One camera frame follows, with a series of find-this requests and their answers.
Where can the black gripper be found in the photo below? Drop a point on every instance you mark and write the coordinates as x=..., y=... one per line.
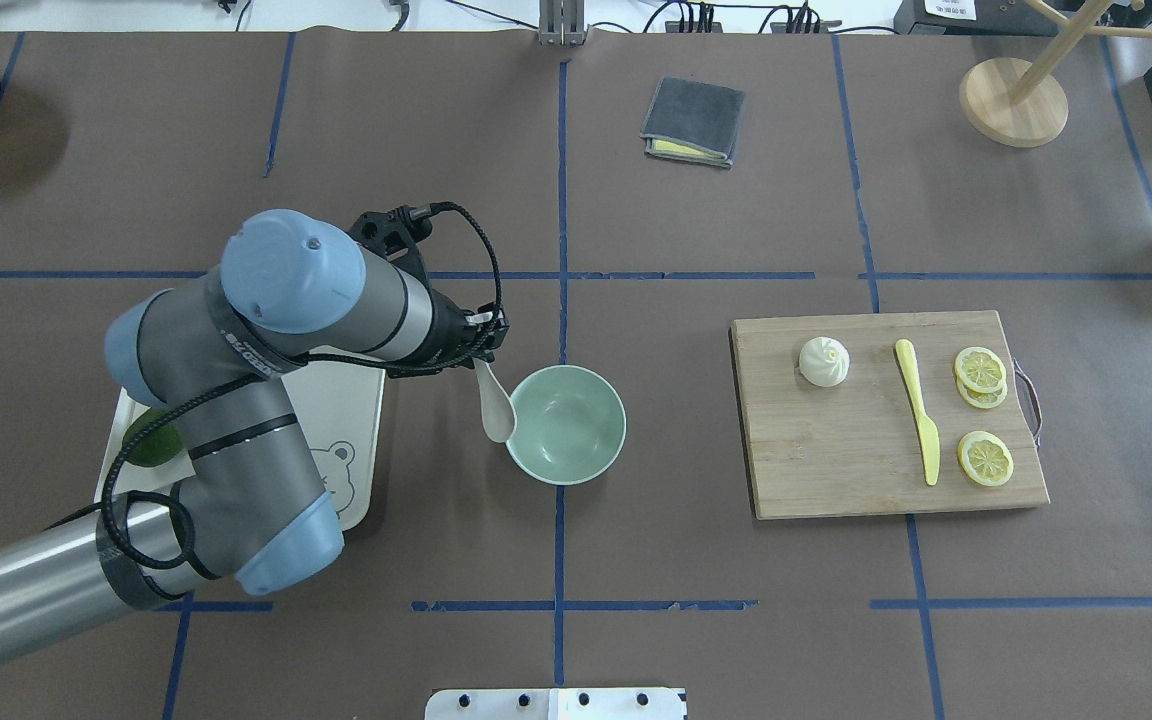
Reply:
x=450, y=331

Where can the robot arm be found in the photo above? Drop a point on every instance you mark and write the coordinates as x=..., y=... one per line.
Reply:
x=212, y=356

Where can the upper lemon slice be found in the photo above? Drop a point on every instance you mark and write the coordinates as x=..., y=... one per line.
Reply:
x=980, y=370

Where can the aluminium frame post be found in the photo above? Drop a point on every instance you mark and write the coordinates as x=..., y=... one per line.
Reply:
x=562, y=23

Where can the green avocado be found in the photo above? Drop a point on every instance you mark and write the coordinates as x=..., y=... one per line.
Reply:
x=157, y=447

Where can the cutting board metal handle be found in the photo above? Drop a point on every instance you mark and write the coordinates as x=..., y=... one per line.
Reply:
x=1033, y=403

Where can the white bear serving tray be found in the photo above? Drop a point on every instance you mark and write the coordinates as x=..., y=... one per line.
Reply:
x=339, y=408

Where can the lower lemon slice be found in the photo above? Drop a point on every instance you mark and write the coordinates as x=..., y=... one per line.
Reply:
x=985, y=459

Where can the wooden cutting board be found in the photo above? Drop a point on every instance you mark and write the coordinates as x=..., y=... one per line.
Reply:
x=852, y=450

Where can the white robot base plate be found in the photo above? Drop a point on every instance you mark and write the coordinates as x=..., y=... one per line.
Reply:
x=559, y=703

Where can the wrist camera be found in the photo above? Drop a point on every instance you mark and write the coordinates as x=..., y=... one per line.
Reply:
x=395, y=235

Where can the white steamed bun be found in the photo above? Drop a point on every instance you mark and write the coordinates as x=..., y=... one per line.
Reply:
x=824, y=362

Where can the light green bowl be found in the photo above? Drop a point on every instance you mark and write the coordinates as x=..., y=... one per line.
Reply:
x=571, y=425

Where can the wooden mug tree stand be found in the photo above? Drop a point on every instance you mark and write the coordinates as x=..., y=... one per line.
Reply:
x=1019, y=103

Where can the yellow plastic knife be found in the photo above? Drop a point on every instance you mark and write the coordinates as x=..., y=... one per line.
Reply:
x=927, y=431

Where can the grey folded cloth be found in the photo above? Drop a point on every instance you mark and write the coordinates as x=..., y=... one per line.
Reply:
x=693, y=121

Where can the white ceramic soup spoon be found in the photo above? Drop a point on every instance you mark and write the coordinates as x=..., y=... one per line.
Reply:
x=496, y=410

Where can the hidden lemon slice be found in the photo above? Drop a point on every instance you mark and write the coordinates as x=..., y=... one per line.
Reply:
x=983, y=400

